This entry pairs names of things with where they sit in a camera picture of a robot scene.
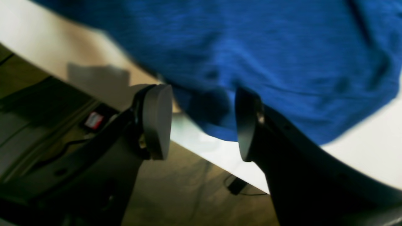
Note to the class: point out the black power adapter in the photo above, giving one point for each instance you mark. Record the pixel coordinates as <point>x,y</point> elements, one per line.
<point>236,186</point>

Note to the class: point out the blue t-shirt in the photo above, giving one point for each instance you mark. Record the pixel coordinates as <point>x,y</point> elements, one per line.
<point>325,65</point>

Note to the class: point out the black box with name sticker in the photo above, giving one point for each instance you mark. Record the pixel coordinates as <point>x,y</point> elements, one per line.
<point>98,118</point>

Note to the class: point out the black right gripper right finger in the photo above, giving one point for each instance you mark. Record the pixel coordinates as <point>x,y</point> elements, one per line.
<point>308,186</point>

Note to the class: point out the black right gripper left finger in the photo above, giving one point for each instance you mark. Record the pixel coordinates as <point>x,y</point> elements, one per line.
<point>92,186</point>

